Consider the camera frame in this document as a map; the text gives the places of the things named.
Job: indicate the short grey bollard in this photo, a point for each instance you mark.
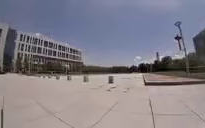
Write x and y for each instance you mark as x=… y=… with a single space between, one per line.
x=69 y=77
x=111 y=79
x=86 y=78
x=58 y=77

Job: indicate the pale concrete slab pavement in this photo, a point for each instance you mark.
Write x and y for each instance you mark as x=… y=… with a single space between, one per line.
x=90 y=100

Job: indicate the distant row of trees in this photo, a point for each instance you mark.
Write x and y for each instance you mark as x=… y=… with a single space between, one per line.
x=146 y=68

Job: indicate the white building with grid windows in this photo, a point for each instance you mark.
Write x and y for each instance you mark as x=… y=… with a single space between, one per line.
x=40 y=50

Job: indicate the low raised stone platform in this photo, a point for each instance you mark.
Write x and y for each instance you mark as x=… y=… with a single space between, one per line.
x=170 y=80

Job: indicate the tall lamp pole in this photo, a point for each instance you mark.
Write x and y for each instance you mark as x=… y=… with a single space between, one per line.
x=183 y=50

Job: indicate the grass strip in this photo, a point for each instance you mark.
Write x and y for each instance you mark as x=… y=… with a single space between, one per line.
x=196 y=74

